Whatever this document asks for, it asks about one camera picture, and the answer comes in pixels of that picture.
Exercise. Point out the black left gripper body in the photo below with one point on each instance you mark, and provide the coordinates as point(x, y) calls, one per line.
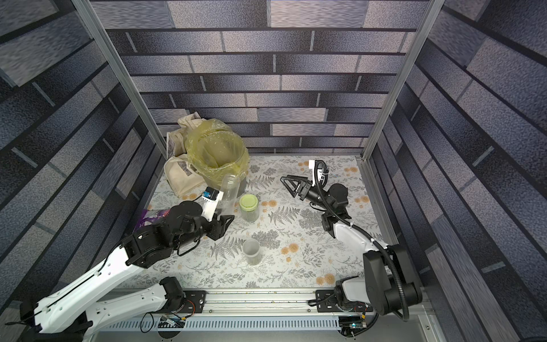
point(205, 226)

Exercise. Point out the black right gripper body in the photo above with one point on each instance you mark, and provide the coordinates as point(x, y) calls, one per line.
point(305, 189)

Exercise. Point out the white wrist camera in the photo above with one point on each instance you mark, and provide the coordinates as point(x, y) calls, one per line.
point(320, 173)
point(211, 198)

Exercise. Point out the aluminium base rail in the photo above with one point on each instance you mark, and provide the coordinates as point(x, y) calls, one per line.
point(249, 310)

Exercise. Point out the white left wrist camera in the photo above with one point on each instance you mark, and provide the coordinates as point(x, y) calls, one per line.
point(211, 198)

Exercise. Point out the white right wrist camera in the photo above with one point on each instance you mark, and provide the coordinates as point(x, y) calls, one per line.
point(320, 173)

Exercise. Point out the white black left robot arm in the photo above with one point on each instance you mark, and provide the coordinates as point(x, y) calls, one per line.
point(78, 311)

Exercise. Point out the tall clear plastic jar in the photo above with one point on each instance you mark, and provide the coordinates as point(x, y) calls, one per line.
point(230, 188)

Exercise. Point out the glass jar with green lid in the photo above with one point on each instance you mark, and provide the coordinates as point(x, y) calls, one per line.
point(249, 207)

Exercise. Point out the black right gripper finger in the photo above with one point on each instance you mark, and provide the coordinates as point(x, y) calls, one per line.
point(294, 189)
point(294, 178)

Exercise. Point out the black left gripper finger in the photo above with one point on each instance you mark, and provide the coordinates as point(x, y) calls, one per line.
point(226, 220)
point(216, 234)

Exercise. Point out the short frosted plastic cup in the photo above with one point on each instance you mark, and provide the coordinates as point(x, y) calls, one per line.
point(252, 251)

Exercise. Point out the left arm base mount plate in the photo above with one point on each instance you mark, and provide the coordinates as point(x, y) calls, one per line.
point(192, 303)

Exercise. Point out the floral patterned table mat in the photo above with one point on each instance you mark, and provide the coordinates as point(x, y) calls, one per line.
point(296, 251)

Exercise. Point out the yellow plastic bin liner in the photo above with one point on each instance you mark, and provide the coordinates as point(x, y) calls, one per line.
point(216, 151)

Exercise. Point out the purple snack packet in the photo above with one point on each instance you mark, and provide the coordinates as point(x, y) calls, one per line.
point(149, 217)

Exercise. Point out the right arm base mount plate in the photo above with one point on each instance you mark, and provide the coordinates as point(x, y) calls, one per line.
point(326, 302)

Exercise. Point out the grey mesh waste bin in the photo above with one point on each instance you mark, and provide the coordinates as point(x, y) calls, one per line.
point(240, 188)

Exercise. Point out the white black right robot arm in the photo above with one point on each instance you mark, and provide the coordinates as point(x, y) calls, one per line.
point(390, 284)

